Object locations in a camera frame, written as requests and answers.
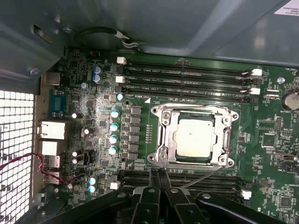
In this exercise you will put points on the green motherboard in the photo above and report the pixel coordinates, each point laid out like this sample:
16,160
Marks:
268,140

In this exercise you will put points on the grey open PC case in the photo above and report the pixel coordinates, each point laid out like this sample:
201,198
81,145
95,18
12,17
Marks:
163,23

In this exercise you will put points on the coin cell battery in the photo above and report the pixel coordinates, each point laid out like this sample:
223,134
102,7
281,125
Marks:
291,101

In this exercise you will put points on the CPU socket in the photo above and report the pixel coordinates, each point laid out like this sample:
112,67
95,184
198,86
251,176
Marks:
154,110

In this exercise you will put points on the silver CPU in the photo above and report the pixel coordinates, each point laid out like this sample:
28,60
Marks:
194,137

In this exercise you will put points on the metal locking lever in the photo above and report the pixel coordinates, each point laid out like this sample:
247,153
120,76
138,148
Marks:
191,106
205,176

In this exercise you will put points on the black RAM slot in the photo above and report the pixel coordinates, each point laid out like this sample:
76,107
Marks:
187,97
163,89
210,183
163,69
187,174
163,80

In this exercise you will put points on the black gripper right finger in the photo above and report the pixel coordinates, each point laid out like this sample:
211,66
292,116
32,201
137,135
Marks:
210,210

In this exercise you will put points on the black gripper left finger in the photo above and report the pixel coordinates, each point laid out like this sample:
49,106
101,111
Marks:
105,207

